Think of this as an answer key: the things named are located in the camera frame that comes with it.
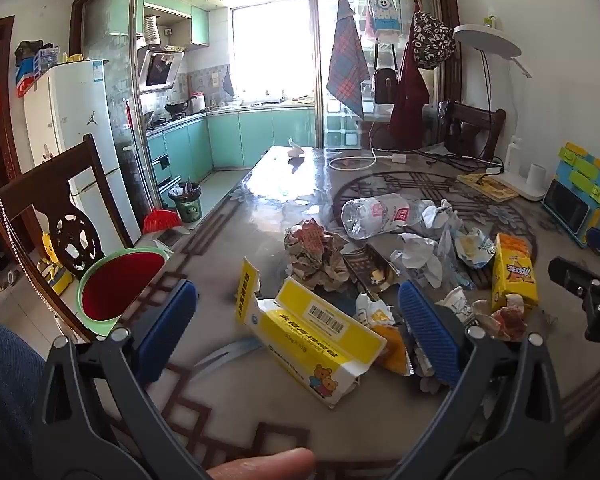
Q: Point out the dark red garment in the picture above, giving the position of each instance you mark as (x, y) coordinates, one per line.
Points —
(410, 105)

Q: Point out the small dark brown box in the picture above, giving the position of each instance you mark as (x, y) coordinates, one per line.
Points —
(370, 265)

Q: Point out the small plastic drawer unit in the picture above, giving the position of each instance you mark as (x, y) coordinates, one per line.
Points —
(47, 60)

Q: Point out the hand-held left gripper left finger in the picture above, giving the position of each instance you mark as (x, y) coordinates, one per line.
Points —
(167, 330)

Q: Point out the dark hanging kitchen towel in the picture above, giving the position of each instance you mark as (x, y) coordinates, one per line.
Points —
(228, 82)

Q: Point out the plaid hanging cloth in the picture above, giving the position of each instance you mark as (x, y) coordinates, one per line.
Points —
(347, 60)

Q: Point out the blue red box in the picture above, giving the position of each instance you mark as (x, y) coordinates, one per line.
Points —
(27, 77)

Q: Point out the white paper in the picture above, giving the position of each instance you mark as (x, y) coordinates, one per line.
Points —
(415, 257)
(442, 215)

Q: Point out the yellow white wrapper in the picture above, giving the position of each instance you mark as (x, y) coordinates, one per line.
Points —
(472, 247)

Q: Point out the grey dustpan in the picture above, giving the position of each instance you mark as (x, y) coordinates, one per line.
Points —
(172, 237)

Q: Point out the yellow plastic item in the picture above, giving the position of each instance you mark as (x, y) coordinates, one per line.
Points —
(71, 57)

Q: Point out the smiley face hanging organiser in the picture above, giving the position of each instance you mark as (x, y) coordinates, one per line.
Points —
(382, 15)

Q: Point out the teal wall cabinet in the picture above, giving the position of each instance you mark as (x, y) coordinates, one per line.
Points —
(200, 25)

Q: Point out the kitchen window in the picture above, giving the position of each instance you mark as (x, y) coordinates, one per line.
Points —
(272, 55)

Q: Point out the steel range hood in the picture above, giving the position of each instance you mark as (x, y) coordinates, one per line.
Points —
(160, 69)

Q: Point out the white cylindrical cup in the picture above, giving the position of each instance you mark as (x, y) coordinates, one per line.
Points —
(536, 176)

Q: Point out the clear plastic bottle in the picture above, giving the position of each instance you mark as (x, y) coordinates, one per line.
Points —
(375, 215)

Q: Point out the teal kitchen base cabinets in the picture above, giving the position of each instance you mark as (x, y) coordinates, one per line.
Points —
(260, 135)

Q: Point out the black white printed bag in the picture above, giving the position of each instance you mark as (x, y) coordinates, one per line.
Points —
(432, 40)

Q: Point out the red bin with green rim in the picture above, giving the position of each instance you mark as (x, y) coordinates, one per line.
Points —
(120, 285)

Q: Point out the blue jeans leg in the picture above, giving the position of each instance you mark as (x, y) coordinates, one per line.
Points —
(5, 400)

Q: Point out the crushed white paper cup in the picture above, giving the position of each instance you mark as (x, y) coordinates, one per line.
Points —
(455, 305)

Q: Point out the carved dark wooden chair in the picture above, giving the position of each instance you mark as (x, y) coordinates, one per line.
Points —
(30, 195)

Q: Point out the blue yellow green stand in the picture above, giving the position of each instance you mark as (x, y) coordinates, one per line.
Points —
(585, 170)

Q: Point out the white refrigerator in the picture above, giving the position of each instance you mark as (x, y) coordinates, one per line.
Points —
(80, 135)

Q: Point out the yellow drink carton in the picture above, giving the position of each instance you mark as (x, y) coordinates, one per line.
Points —
(512, 270)

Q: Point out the yellow white medicine box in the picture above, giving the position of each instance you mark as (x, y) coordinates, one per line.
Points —
(320, 340)

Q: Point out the yellow toy bucket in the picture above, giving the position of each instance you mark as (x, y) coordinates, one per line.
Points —
(55, 267)

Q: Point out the orange snack wrapper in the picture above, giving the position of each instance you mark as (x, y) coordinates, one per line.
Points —
(390, 345)

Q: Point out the clear plastic wrap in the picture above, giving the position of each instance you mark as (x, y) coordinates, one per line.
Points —
(452, 260)

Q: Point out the white desk lamp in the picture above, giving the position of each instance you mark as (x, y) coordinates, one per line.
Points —
(487, 40)

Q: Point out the black wok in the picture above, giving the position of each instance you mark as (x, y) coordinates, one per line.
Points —
(177, 107)

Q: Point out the tablet with dark screen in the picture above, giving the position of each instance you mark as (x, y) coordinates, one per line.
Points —
(566, 206)

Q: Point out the green wall hook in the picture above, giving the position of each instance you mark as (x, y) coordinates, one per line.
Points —
(491, 21)

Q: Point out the pink paper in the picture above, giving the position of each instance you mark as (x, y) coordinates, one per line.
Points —
(502, 322)

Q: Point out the patterned table cover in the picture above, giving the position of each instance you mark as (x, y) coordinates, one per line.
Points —
(300, 200)

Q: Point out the small green trash can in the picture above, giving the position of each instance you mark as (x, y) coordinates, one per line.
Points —
(187, 205)

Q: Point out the black shoulder bag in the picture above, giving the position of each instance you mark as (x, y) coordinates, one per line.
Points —
(385, 85)

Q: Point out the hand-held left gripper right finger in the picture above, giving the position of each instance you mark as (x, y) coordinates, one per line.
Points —
(430, 330)

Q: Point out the dark camouflage bag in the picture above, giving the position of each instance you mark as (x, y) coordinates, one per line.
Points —
(29, 51)

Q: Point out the red broom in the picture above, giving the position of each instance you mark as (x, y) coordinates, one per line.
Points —
(161, 221)

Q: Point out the printed paper ball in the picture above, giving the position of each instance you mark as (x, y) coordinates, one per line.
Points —
(315, 255)

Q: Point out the silver vent duct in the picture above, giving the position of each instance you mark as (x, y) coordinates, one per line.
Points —
(151, 29)

